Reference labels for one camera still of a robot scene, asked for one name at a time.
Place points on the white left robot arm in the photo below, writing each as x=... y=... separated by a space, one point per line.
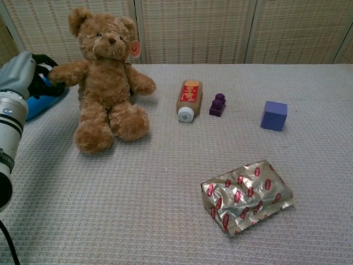
x=8 y=135

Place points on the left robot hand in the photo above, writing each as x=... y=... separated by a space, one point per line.
x=19 y=73

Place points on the violet foam cube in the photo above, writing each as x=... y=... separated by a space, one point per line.
x=273 y=116

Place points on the brown plush teddy bear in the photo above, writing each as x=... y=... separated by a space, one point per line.
x=106 y=82

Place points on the dark purple toy brick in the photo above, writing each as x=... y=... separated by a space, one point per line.
x=218 y=104

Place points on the grey textured table cloth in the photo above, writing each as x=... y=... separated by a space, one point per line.
x=165 y=179

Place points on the blue cartoon print case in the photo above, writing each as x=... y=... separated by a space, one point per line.
x=41 y=100

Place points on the woven folding screen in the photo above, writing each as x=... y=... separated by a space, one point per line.
x=209 y=30

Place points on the brown bottle with red label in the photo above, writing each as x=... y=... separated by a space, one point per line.
x=189 y=96

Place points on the round orange hang tag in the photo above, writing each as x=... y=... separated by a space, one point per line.
x=134 y=49

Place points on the gold foil bag red print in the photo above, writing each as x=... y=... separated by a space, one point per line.
x=245 y=197

